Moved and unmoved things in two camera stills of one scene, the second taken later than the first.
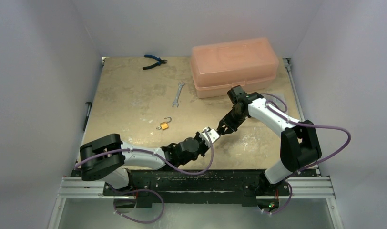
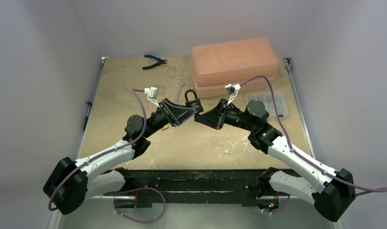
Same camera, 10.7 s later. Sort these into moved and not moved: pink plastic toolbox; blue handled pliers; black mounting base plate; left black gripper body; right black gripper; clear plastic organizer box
Moved: left black gripper body; right black gripper
Not moved: pink plastic toolbox; black mounting base plate; blue handled pliers; clear plastic organizer box
